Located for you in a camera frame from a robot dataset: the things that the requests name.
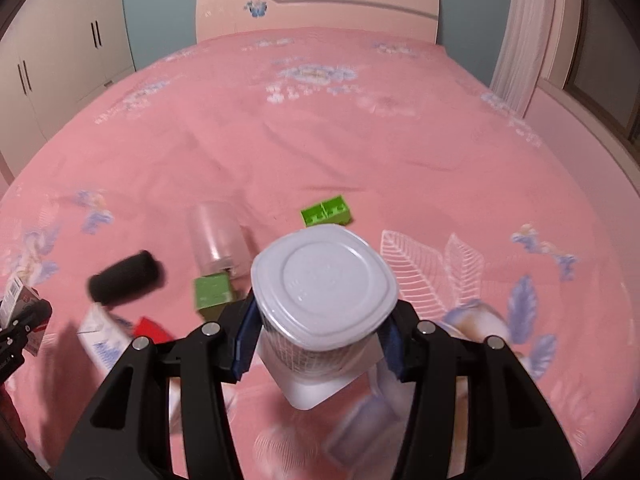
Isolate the white milk carton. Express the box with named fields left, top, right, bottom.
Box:
left=77, top=304, right=134, bottom=376

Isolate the black foam roller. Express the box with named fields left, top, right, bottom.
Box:
left=87, top=250, right=165, bottom=308

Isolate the clear plastic cup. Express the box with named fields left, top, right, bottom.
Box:
left=186, top=202, right=252, bottom=278

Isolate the white plastic noodle cup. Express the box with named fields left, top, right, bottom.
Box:
left=250, top=224, right=399, bottom=411

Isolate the green toy brick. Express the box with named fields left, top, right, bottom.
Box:
left=300, top=195, right=352, bottom=228

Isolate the red block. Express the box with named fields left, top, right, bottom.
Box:
left=132, top=316, right=175, bottom=344

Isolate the small green block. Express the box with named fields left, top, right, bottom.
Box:
left=193, top=271, right=235, bottom=321

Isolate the pink floral bed sheet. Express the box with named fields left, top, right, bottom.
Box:
left=1, top=28, right=639, bottom=479

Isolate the white wardrobe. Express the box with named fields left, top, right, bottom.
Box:
left=1, top=0, right=134, bottom=182

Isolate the white curtain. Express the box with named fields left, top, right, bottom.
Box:
left=490, top=0, right=582, bottom=118

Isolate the pink wooden headboard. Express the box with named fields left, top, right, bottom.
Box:
left=195, top=0, right=440, bottom=44

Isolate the window frame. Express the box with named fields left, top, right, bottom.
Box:
left=539, top=0, right=639, bottom=159

